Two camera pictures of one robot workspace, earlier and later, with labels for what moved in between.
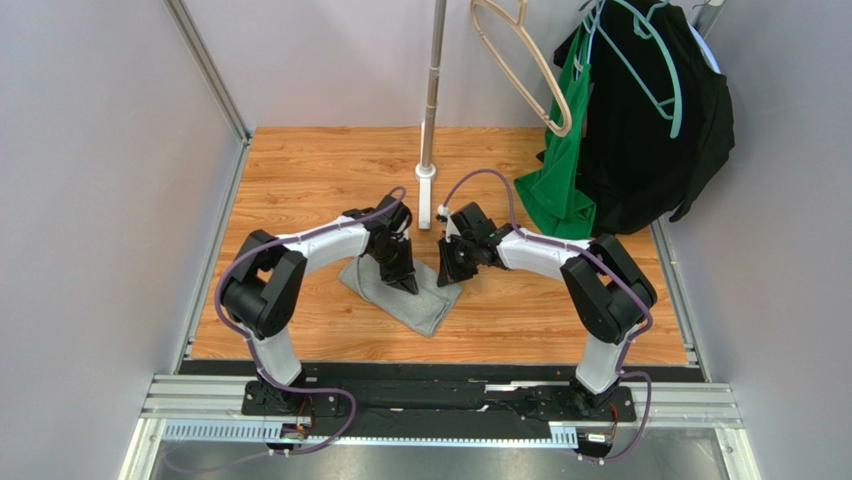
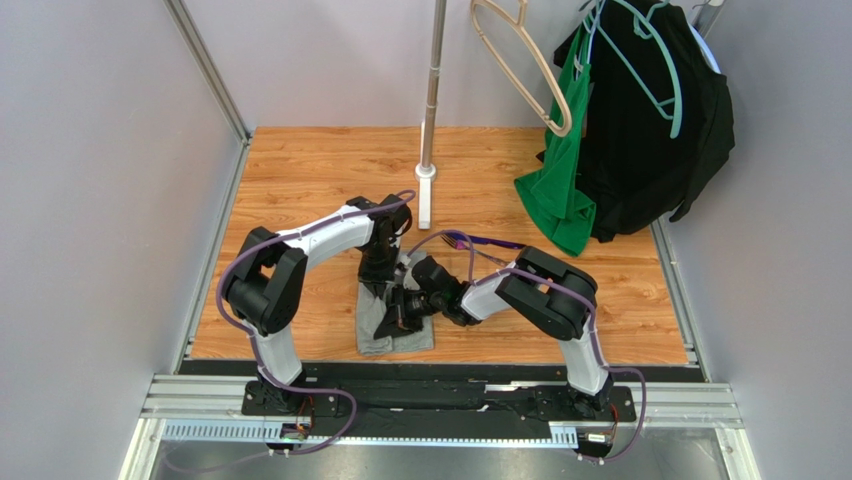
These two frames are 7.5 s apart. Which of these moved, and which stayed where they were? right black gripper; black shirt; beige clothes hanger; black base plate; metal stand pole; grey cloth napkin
Moved: right black gripper; grey cloth napkin
Stayed: metal stand pole; black base plate; black shirt; beige clothes hanger
